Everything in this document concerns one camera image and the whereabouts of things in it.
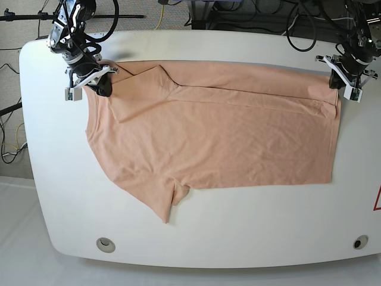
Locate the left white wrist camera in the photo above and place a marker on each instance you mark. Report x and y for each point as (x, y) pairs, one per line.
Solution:
(353, 93)

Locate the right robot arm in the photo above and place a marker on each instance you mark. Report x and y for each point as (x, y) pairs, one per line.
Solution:
(80, 51)

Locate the left grey table grommet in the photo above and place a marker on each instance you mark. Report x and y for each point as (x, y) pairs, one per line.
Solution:
(105, 245)

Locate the red triangle sticker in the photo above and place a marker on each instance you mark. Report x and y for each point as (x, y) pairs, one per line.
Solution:
(377, 205)

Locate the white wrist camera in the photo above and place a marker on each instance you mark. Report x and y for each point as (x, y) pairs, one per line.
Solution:
(73, 94)
(353, 93)

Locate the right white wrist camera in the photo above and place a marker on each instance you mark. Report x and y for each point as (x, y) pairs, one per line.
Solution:
(73, 94)

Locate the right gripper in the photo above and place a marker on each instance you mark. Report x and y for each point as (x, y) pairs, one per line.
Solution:
(95, 75)

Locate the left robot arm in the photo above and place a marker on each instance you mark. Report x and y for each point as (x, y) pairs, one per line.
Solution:
(358, 36)

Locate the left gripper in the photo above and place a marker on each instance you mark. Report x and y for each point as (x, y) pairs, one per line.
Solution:
(352, 64)

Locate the peach pink T-shirt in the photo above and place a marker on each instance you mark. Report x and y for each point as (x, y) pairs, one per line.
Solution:
(172, 126)

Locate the right black table grommet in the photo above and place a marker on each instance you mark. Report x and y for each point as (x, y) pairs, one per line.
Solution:
(360, 242)

